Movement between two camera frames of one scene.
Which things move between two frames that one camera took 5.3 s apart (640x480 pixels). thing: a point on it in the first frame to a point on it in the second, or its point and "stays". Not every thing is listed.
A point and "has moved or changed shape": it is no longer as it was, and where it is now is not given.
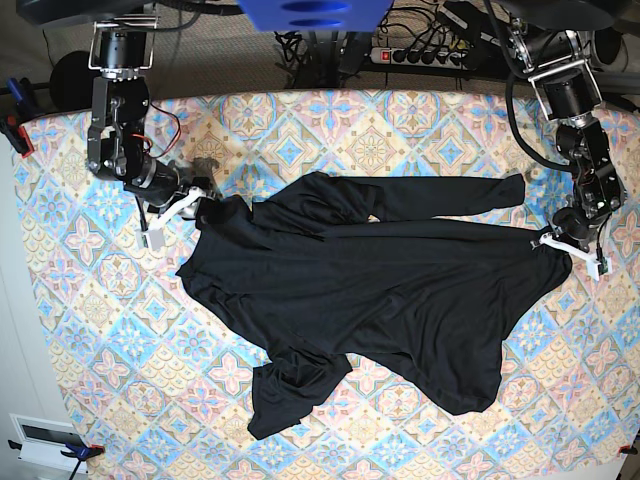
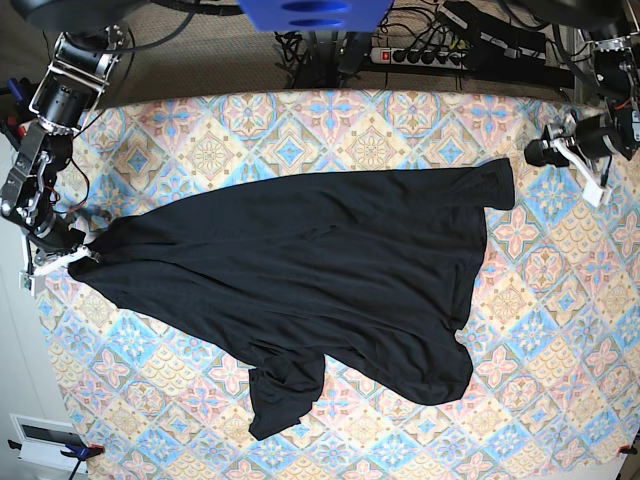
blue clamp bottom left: [82, 453] stays
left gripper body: [199, 176] to [60, 251]
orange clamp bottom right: [628, 449] stays
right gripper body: [578, 224] to [558, 138]
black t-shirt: [424, 307] has moved or changed shape
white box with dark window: [43, 440] stays
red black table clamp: [14, 130] stays
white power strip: [444, 59] stays
